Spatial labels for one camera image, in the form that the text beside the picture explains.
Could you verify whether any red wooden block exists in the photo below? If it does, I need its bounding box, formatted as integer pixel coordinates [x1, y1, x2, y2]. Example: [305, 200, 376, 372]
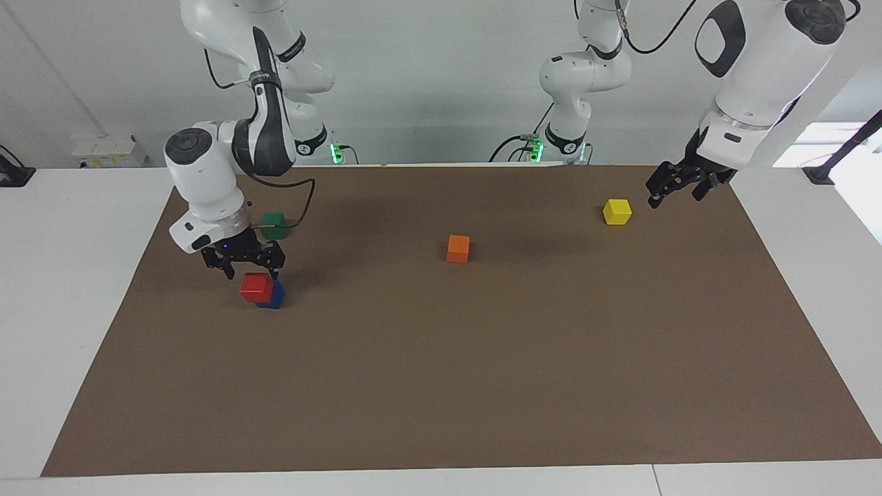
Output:
[239, 272, 275, 304]

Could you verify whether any blue wooden block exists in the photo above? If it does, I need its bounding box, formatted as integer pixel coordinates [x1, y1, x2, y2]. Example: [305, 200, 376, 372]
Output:
[256, 280, 286, 310]

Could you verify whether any black slanted stand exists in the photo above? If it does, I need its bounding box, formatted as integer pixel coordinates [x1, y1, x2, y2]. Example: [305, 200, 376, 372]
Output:
[802, 109, 882, 186]

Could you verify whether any white cardboard box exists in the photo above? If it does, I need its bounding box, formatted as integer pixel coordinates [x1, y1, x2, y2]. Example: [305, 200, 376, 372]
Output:
[72, 134, 148, 169]

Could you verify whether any brown table mat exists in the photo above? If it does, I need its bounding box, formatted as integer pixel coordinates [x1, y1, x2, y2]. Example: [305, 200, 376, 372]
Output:
[41, 164, 882, 477]

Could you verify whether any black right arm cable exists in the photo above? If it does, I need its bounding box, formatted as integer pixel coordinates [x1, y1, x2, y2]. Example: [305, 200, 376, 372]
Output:
[204, 48, 316, 230]

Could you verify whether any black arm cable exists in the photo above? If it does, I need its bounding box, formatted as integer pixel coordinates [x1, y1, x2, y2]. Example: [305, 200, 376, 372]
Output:
[204, 48, 316, 230]
[615, 0, 698, 55]

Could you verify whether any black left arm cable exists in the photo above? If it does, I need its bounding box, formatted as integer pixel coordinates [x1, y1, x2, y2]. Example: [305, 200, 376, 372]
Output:
[615, 0, 698, 55]

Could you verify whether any black clamp mount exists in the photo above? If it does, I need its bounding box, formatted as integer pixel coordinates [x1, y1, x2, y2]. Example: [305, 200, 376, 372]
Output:
[0, 145, 37, 188]

